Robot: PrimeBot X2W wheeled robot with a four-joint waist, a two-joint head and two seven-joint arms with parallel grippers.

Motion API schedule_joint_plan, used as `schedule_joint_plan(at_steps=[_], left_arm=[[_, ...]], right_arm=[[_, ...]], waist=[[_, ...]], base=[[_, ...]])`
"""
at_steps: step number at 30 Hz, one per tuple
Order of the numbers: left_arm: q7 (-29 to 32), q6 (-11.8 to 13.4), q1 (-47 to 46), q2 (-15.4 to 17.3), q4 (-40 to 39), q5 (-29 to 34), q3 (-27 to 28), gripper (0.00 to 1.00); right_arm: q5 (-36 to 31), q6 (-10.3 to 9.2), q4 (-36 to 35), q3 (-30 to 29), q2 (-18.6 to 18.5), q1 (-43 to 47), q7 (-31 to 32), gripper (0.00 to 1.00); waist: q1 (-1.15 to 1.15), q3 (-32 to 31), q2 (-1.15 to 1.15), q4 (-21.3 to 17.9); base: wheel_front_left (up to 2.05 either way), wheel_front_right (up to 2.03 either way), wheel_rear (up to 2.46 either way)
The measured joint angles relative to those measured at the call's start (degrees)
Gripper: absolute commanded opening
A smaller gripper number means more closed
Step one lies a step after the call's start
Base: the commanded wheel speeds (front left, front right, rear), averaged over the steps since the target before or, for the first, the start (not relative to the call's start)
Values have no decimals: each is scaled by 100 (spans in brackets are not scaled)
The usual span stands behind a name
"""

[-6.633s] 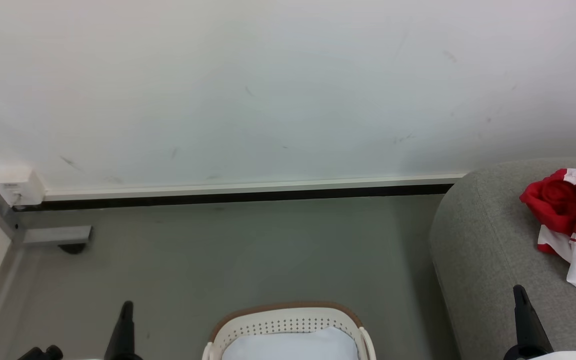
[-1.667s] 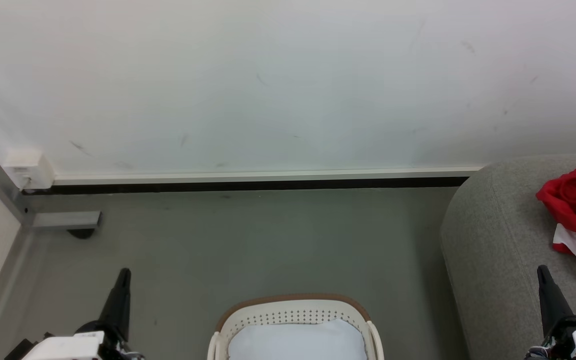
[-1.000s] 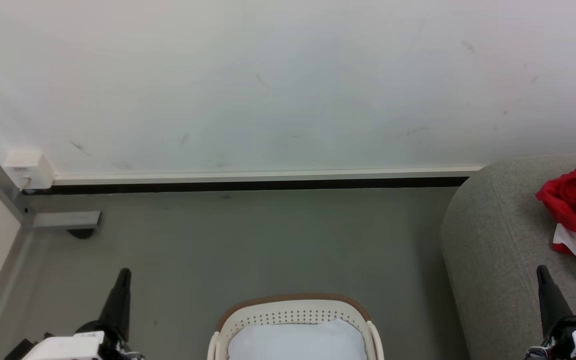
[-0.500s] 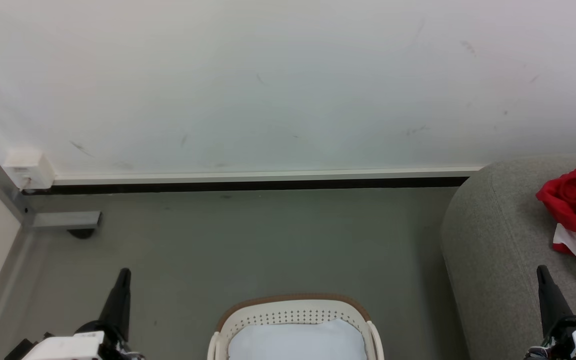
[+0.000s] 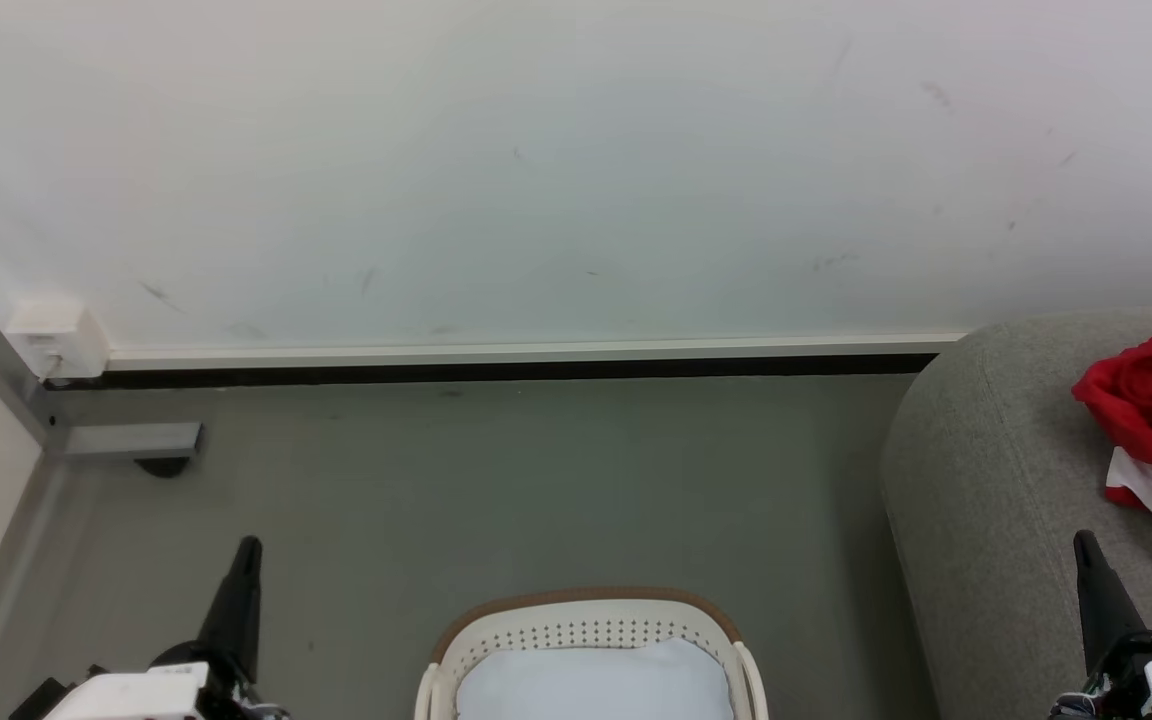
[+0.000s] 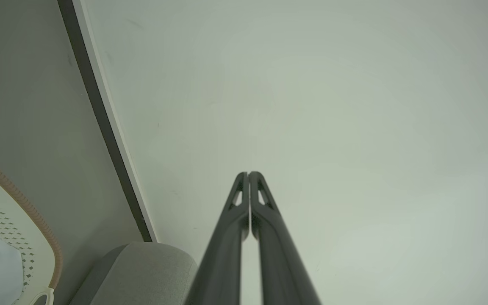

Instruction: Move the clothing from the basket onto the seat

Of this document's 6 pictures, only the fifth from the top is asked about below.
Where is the grey fabric sofa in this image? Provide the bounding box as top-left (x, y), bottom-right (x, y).
top-left (879, 308), bottom-right (1152, 720)

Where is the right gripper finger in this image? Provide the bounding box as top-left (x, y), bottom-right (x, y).
top-left (1073, 530), bottom-right (1149, 676)

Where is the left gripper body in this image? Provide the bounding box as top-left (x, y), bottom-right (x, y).
top-left (6, 643), bottom-right (289, 720)

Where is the light blue cloth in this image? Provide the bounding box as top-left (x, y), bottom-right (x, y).
top-left (454, 638), bottom-right (737, 720)

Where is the red and white garment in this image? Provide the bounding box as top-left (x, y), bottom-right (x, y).
top-left (1071, 325), bottom-right (1152, 586)

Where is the grey metal frame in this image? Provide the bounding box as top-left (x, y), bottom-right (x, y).
top-left (0, 250), bottom-right (204, 461)

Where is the white wall junction box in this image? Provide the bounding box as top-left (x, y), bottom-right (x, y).
top-left (6, 298), bottom-right (112, 382)

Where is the white wall trim strip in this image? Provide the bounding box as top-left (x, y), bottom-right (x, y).
top-left (106, 333), bottom-right (969, 369)

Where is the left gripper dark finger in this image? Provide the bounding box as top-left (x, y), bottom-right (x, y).
top-left (198, 536), bottom-right (264, 686)

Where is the black baseboard strip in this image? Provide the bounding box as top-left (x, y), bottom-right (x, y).
top-left (44, 353), bottom-right (939, 392)

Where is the white laundry basket brown rim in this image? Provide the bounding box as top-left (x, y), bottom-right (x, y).
top-left (414, 587), bottom-right (769, 720)

